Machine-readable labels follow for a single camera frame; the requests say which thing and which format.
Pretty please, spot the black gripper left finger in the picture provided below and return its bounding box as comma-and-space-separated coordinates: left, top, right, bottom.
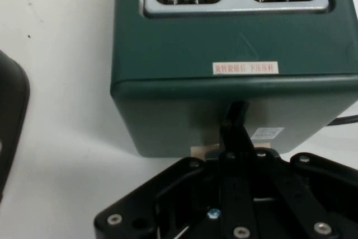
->
94, 101, 254, 239

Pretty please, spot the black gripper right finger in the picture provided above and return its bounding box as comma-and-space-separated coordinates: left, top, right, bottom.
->
241, 101, 358, 239

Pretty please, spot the dark green two-slot toaster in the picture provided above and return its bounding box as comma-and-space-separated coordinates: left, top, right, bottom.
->
109, 0, 358, 159

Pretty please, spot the black single-serve coffee machine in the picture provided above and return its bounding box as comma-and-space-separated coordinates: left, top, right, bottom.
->
0, 49, 31, 204

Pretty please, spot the black toaster power cable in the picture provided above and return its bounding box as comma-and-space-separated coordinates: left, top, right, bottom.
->
326, 115, 358, 127

